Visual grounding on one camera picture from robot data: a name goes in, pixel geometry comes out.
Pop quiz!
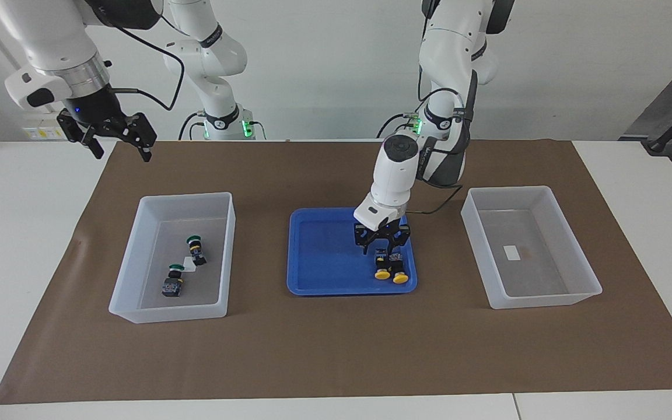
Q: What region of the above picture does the blue plastic tray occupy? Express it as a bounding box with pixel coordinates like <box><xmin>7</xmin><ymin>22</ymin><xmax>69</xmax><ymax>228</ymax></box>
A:
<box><xmin>286</xmin><ymin>207</ymin><xmax>418</xmax><ymax>296</ymax></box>

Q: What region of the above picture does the translucent white plastic box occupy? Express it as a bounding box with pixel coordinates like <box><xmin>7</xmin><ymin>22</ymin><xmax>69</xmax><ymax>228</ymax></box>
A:
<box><xmin>108</xmin><ymin>192</ymin><xmax>236</xmax><ymax>324</ymax></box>
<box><xmin>461</xmin><ymin>185</ymin><xmax>603</xmax><ymax>310</ymax></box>

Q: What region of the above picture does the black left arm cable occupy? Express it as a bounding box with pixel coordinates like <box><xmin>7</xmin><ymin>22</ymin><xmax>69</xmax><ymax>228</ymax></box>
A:
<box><xmin>403</xmin><ymin>58</ymin><xmax>480</xmax><ymax>215</ymax></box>

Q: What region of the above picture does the white wall socket box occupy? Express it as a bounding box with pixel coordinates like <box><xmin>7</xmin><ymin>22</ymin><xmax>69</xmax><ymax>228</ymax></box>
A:
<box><xmin>21</xmin><ymin>114</ymin><xmax>89</xmax><ymax>141</ymax></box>

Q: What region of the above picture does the black right base cable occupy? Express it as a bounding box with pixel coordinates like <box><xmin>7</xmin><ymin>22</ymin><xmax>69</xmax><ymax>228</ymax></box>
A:
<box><xmin>177</xmin><ymin>111</ymin><xmax>205</xmax><ymax>141</ymax></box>

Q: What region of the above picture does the brown paper table mat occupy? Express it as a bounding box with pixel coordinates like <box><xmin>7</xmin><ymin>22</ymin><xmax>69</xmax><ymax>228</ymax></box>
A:
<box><xmin>0</xmin><ymin>139</ymin><xmax>672</xmax><ymax>405</ymax></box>

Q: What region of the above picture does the black left base cable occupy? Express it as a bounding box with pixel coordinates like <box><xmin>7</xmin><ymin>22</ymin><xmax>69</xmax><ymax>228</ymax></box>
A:
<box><xmin>377</xmin><ymin>87</ymin><xmax>430</xmax><ymax>139</ymax></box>

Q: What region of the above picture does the black base cable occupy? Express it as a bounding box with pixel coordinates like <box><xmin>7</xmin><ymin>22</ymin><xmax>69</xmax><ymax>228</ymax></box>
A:
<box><xmin>377</xmin><ymin>87</ymin><xmax>430</xmax><ymax>139</ymax></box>
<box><xmin>177</xmin><ymin>111</ymin><xmax>205</xmax><ymax>141</ymax></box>

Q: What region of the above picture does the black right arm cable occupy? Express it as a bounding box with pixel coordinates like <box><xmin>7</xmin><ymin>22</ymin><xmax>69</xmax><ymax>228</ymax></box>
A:
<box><xmin>103</xmin><ymin>12</ymin><xmax>186</xmax><ymax>111</ymax></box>

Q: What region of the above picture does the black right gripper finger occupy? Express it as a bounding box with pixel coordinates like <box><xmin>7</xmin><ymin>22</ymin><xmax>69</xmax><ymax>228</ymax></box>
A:
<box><xmin>57</xmin><ymin>114</ymin><xmax>105</xmax><ymax>159</ymax></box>
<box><xmin>111</xmin><ymin>114</ymin><xmax>158</xmax><ymax>163</ymax></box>

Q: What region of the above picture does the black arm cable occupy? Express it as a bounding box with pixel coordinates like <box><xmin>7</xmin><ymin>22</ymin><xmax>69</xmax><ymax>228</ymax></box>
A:
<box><xmin>403</xmin><ymin>58</ymin><xmax>480</xmax><ymax>215</ymax></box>
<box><xmin>103</xmin><ymin>12</ymin><xmax>186</xmax><ymax>111</ymax></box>

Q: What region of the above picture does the green push button switch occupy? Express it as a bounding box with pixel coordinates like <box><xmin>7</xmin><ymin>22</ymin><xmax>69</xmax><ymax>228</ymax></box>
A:
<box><xmin>185</xmin><ymin>234</ymin><xmax>208</xmax><ymax>267</ymax></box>
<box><xmin>162</xmin><ymin>264</ymin><xmax>186</xmax><ymax>298</ymax></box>

